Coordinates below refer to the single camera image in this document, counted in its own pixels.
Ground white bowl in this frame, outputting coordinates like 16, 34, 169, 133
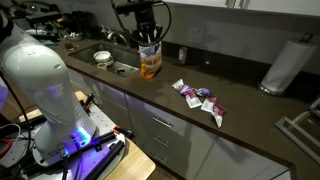
92, 50, 115, 67

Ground chrome sink faucet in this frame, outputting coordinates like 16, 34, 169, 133
105, 30, 130, 46

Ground small white cup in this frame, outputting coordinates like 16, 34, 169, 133
96, 62, 109, 71

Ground metal robot mounting plate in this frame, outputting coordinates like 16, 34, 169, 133
0, 103, 127, 180

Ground white wall outlet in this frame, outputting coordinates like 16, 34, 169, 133
187, 25, 205, 45

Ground white paper towel roll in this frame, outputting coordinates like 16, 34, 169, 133
257, 32, 318, 97

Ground orange handled tool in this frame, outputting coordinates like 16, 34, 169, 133
111, 125, 135, 140

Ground black floor cable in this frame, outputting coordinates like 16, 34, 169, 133
0, 71, 33, 161

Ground glass with amber drink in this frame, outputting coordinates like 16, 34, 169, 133
63, 40, 75, 52

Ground steel kitchen sink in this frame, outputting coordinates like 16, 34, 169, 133
67, 42, 142, 79

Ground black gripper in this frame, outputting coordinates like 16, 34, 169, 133
132, 11, 165, 45

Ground toaster oven glass door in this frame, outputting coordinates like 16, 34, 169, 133
274, 95, 320, 165

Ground small red label bottle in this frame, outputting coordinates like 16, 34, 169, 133
177, 46, 189, 66

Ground black clamp bars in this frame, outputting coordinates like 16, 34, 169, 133
71, 130, 126, 180

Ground grey lower drawer cabinet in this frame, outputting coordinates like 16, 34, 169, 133
66, 68, 292, 180

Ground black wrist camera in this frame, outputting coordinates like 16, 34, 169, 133
115, 0, 161, 15

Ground white upper wall cabinets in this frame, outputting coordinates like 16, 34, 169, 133
163, 0, 320, 18

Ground black coffee machine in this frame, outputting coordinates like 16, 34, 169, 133
71, 10, 102, 40

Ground orange white snack pack bag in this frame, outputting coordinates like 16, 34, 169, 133
138, 41, 164, 80

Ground white purple sachet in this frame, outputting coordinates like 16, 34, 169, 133
210, 103, 229, 129
171, 78, 193, 97
200, 96, 218, 114
184, 89, 203, 110

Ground dark purple sachet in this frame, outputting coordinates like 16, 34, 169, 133
194, 87, 215, 99

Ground wooden board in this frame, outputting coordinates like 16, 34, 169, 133
17, 90, 157, 180

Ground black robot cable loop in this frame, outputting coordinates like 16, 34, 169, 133
109, 0, 173, 46

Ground silver drawer handle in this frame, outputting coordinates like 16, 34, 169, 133
153, 153, 169, 165
151, 116, 175, 130
152, 135, 171, 149

